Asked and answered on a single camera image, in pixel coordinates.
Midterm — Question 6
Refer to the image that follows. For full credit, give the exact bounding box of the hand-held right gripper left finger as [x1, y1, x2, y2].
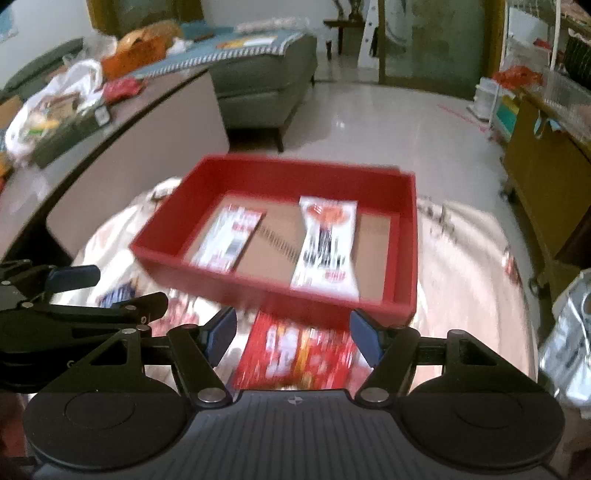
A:
[39, 307, 238, 409]

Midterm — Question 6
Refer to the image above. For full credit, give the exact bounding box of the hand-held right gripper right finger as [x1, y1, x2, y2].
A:
[350, 310, 550, 407]

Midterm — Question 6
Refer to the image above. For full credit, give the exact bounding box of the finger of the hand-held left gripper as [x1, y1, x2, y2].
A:
[0, 260, 101, 301]
[21, 292, 169, 331]

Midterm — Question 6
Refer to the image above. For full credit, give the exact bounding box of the red snack packet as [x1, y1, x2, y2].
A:
[231, 311, 370, 391]

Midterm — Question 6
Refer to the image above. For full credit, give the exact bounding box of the red cardboard box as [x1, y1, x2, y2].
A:
[129, 154, 419, 326]

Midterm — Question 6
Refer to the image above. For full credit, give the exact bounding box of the white barcode snack packet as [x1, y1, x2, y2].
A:
[190, 205, 267, 271]

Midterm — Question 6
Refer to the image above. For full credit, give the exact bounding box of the white black print snack packet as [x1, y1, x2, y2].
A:
[291, 196, 361, 301]

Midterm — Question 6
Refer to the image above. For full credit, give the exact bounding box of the white shiny tablecloth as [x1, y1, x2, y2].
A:
[69, 180, 539, 393]

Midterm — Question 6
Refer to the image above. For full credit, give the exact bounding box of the dark green box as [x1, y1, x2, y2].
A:
[34, 104, 112, 169]

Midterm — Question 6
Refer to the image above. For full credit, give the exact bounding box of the grey long table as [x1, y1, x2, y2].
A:
[0, 65, 232, 264]

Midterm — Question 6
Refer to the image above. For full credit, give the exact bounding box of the red wrinkled packet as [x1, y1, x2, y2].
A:
[102, 78, 146, 102]

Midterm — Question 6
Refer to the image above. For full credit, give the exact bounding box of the white plastic bag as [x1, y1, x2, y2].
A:
[4, 60, 105, 164]

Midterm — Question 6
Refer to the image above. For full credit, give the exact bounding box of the silver foil bag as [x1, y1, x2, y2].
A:
[538, 272, 591, 409]

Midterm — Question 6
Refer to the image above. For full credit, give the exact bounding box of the orange basket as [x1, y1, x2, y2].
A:
[102, 28, 169, 79]

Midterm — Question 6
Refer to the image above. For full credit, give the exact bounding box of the wooden cabinet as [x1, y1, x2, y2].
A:
[501, 88, 591, 287]

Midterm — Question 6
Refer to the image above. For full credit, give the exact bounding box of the grey green sofa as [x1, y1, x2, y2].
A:
[210, 32, 319, 153]

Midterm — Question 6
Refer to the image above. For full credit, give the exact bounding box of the yellow teal storage box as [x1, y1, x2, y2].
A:
[494, 95, 520, 139]

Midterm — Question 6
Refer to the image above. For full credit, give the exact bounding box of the blue patterned blanket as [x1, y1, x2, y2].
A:
[134, 25, 305, 79]

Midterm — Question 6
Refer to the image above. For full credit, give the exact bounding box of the white round container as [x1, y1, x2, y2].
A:
[473, 78, 497, 116]

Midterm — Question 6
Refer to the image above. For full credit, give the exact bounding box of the orange red plastic bag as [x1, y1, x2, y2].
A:
[492, 66, 543, 88]

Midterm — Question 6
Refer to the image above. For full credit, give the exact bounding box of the wooden framed glass door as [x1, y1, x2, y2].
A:
[379, 0, 506, 93]

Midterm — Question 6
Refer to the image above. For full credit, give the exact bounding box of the white perforated board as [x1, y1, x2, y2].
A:
[360, 0, 382, 70]

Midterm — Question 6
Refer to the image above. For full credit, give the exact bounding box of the dark wooden stool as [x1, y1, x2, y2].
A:
[323, 18, 365, 58]

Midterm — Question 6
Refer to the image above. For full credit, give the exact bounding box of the dark woven basket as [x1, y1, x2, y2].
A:
[563, 34, 591, 79]

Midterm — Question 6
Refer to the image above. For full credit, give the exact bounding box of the white wire rack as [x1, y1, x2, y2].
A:
[503, 0, 591, 93]

